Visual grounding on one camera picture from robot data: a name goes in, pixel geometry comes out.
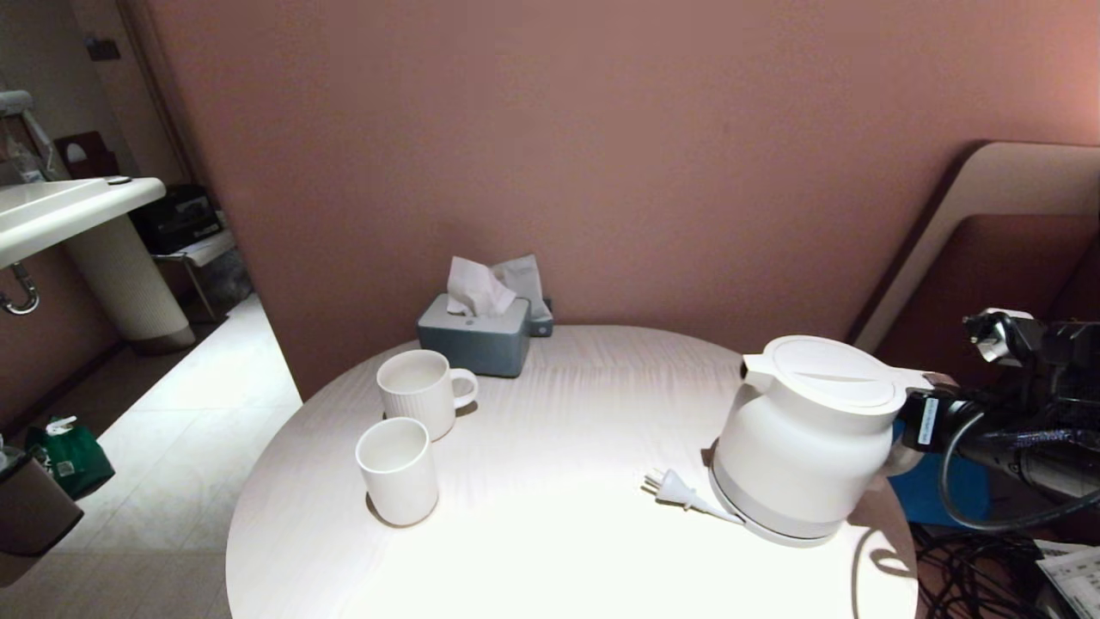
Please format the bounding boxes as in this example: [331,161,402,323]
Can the white electric kettle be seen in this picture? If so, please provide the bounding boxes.
[710,334,956,544]

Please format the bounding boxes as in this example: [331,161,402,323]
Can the beige rounded board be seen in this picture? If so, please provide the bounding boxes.
[851,143,1100,355]

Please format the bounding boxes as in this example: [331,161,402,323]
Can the round white kettle base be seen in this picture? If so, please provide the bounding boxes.
[706,445,841,549]

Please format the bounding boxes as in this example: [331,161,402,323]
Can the printed paper sheet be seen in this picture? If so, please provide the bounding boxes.
[1036,542,1100,619]

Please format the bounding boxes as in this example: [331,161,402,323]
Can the white paper packet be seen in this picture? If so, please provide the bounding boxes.
[492,254,551,321]

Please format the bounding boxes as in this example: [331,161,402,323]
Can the grey-blue tissue box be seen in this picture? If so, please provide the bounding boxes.
[418,293,532,378]

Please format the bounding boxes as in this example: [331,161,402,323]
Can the white tissue sheet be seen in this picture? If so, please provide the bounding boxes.
[447,255,517,317]

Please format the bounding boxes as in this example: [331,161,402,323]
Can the smooth white cup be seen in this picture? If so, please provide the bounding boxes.
[356,416,440,527]

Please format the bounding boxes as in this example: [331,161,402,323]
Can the grey plastic bag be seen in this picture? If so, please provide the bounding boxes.
[202,251,254,312]

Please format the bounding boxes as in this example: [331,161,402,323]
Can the metal-legged stool shelf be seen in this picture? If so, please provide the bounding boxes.
[155,230,237,323]

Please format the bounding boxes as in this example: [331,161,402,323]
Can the black box device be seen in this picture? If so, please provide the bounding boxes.
[129,186,224,255]

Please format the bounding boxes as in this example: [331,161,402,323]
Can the green bag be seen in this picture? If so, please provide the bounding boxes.
[26,415,116,499]

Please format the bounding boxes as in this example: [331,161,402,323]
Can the brown wooden holder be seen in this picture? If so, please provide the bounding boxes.
[53,131,119,180]

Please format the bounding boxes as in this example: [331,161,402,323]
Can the white sink basin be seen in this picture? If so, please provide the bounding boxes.
[0,177,167,269]

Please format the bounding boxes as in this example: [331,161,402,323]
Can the brown waste bin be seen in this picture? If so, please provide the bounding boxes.
[0,447,85,558]

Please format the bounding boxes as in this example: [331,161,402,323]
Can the chrome drain pipe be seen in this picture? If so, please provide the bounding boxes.
[0,261,40,316]

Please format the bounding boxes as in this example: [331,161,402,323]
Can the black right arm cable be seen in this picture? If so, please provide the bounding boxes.
[938,411,1100,531]

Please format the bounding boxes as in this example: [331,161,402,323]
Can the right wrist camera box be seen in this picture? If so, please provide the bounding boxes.
[962,308,1045,364]

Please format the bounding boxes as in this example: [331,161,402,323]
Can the black floor cable bundle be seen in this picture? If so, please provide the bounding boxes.
[911,524,1045,619]

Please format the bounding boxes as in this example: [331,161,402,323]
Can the white power plug with cord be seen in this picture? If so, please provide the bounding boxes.
[643,467,742,524]

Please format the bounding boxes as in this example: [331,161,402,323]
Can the white ribbed mug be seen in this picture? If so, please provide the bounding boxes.
[377,348,480,441]

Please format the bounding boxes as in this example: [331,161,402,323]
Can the beige sink pedestal column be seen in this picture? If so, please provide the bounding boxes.
[62,215,195,349]

